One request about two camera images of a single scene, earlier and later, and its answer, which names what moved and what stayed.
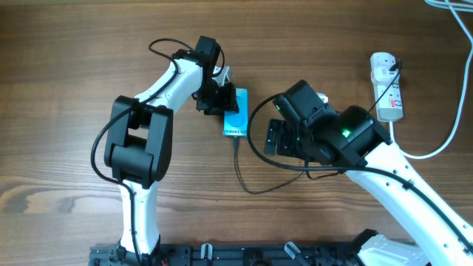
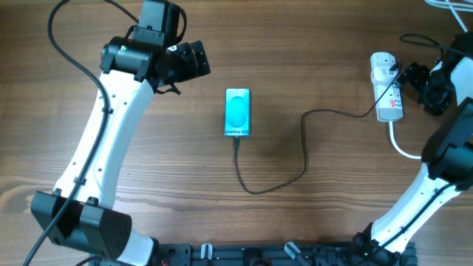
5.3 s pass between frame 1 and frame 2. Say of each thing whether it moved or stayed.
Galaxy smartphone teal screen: stayed
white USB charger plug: stayed
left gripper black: moved
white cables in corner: stayed
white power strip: stayed
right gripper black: moved
